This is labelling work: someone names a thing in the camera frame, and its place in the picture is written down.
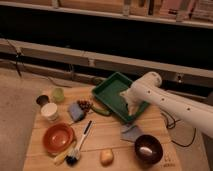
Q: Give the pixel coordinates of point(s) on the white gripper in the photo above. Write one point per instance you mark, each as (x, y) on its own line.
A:
(132, 102)

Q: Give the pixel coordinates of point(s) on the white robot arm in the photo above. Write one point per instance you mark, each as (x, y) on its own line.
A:
(147, 88)

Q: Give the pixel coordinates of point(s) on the green plastic cup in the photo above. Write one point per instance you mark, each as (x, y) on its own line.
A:
(57, 95)

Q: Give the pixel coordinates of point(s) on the white paper cup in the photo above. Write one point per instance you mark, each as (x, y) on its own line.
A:
(50, 111)

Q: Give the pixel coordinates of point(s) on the small dark cup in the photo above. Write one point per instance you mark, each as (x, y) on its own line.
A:
(42, 100)

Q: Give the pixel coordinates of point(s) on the grey cloth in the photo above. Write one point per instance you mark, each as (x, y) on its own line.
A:
(130, 132)

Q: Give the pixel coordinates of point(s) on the green plastic tray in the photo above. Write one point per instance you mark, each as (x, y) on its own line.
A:
(108, 93)

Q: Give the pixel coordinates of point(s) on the green toy cucumber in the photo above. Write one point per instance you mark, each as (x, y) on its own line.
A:
(102, 112)

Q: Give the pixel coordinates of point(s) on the purple toy grapes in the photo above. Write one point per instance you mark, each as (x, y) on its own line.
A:
(84, 105)

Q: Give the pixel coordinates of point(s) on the dark brown bowl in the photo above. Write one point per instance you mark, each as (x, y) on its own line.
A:
(148, 149)

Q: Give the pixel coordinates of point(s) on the yellow toy potato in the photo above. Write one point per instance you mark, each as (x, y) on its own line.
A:
(106, 157)

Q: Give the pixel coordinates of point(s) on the blue sponge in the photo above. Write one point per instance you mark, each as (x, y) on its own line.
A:
(75, 112)

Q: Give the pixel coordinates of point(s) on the wooden board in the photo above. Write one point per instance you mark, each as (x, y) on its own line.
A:
(105, 134)

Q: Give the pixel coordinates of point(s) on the orange plastic bowl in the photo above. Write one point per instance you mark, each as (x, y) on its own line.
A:
(57, 138)

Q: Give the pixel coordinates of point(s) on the yellow toy corn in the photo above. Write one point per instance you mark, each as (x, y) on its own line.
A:
(61, 157)

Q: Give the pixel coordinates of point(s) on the white handled brush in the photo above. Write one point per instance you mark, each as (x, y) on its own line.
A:
(74, 155)

